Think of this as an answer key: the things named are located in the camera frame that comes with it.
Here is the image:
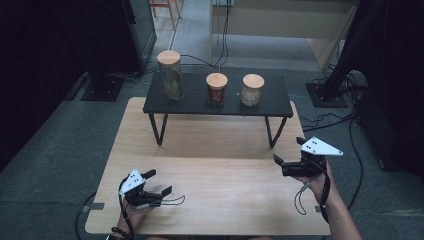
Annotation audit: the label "black box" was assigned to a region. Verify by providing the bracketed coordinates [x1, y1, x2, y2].
[354, 89, 424, 184]

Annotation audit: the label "dark bead bracelet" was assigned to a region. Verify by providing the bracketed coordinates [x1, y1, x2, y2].
[110, 226, 129, 240]

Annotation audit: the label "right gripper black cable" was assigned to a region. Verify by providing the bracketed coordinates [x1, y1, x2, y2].
[318, 156, 332, 224]

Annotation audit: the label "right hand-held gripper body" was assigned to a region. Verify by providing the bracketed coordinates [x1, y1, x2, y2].
[281, 136, 344, 178]

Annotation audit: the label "tall glass jar wooden lid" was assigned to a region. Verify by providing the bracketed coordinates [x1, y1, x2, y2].
[156, 49, 185, 103]

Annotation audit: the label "left gripper thin wire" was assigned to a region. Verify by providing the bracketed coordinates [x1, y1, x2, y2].
[136, 195, 186, 209]

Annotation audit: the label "person's left hand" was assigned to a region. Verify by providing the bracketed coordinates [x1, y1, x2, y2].
[117, 199, 153, 234]

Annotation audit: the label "orange wooden chair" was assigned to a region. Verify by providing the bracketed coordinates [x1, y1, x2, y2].
[149, 0, 184, 32]

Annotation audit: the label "long black floor cable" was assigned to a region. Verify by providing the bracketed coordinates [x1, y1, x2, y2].
[299, 111, 366, 228]

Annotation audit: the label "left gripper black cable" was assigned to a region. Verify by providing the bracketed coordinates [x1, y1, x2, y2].
[74, 174, 135, 240]

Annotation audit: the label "dark grey cabinet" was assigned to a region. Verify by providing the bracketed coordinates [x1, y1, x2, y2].
[121, 0, 158, 75]

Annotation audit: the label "bundle of black cables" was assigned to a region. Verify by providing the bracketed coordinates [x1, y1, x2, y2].
[313, 63, 369, 101]

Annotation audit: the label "black stand with square base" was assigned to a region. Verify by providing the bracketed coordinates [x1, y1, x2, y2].
[80, 49, 126, 102]

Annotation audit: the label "small jar red contents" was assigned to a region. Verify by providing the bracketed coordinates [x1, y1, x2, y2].
[205, 72, 229, 106]

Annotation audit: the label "black slanted stand with base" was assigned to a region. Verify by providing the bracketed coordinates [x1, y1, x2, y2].
[305, 0, 396, 109]

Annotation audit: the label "beige wooden desk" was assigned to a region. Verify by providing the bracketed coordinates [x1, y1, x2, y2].
[209, 0, 359, 71]

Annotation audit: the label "person's right hand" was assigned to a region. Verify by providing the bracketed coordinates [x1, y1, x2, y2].
[293, 168, 334, 204]

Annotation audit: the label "small jar beige contents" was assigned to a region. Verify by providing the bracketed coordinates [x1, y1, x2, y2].
[240, 73, 266, 108]

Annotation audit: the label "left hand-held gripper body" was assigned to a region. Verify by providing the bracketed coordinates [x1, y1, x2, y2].
[118, 169, 164, 210]

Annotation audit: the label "black raised shelf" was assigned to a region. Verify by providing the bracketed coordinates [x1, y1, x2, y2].
[142, 71, 294, 149]

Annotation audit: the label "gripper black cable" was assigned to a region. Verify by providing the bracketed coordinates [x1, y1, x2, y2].
[318, 156, 332, 224]
[74, 174, 135, 240]

